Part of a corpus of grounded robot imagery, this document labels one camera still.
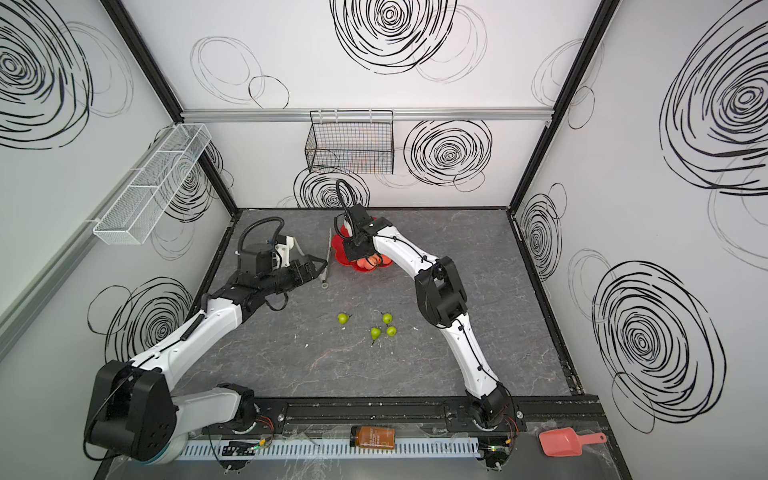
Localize red flower-shaped fruit bowl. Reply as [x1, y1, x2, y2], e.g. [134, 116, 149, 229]
[331, 214, 393, 273]

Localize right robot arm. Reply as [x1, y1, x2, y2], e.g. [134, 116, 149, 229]
[337, 210, 513, 431]

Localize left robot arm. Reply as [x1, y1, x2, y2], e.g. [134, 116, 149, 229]
[83, 255, 328, 464]

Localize metal kitchen tongs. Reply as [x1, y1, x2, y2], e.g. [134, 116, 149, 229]
[320, 228, 334, 290]

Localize teal lidded container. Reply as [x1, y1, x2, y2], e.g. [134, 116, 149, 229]
[146, 435, 188, 465]

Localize pink plastic scoop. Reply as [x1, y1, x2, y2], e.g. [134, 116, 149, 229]
[538, 428, 607, 458]

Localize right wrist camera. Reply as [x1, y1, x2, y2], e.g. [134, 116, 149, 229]
[345, 204, 373, 229]

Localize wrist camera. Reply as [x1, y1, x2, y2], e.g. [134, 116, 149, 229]
[236, 234, 295, 277]
[345, 204, 373, 229]

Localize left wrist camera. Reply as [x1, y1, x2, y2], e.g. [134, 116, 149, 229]
[236, 234, 295, 277]

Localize black wire basket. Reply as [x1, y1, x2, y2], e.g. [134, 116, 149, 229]
[304, 109, 395, 175]

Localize white mesh wall shelf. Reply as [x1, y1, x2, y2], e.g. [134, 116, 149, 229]
[93, 123, 211, 246]

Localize white slotted cable duct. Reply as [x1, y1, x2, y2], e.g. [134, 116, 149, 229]
[177, 437, 481, 462]

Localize black mounting rail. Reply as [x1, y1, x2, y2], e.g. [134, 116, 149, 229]
[122, 395, 607, 434]

